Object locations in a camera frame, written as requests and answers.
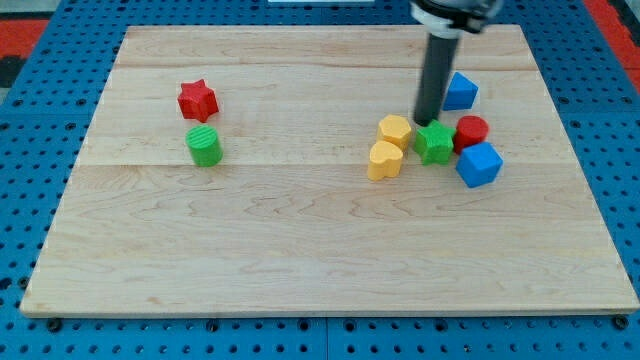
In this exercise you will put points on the yellow hexagon block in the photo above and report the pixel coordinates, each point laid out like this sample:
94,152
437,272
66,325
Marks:
394,129

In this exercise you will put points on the wooden board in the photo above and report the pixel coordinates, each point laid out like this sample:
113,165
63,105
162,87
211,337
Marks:
288,223

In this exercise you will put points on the green star block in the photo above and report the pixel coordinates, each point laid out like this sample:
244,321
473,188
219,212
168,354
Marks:
434,143

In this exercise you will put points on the green cylinder block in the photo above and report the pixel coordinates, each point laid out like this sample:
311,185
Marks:
204,146

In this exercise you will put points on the red star block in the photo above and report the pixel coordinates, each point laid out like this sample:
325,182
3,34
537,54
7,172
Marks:
197,101

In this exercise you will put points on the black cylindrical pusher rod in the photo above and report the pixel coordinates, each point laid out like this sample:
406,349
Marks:
438,60

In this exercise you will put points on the blue triangle block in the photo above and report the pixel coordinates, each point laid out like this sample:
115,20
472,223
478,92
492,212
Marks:
461,93

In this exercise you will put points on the yellow heart block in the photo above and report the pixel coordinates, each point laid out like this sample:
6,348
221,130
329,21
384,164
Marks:
385,161

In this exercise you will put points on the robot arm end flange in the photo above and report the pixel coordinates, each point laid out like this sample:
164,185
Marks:
448,19

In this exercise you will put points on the red cylinder block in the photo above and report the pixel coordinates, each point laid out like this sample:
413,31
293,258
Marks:
470,130

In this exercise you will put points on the blue cube block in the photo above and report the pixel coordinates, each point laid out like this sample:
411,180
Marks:
479,164

